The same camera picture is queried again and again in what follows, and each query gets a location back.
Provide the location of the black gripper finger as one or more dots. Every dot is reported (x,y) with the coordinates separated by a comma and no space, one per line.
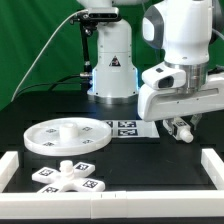
(169,125)
(195,119)

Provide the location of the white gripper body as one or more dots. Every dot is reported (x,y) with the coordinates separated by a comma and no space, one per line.
(166,104)

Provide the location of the white round table top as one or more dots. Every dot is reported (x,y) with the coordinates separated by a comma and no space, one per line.
(67,136)

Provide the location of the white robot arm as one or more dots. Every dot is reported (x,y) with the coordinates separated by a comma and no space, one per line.
(184,29)

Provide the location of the white marker tag plate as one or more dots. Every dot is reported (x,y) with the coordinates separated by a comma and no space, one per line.
(133,129)

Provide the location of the white U-shaped obstacle fence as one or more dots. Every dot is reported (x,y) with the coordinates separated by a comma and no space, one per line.
(132,204)

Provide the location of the white cross-shaped table base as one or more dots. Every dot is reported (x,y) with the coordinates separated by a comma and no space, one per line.
(69,177)

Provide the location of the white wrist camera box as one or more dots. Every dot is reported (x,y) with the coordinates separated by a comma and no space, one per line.
(162,77)

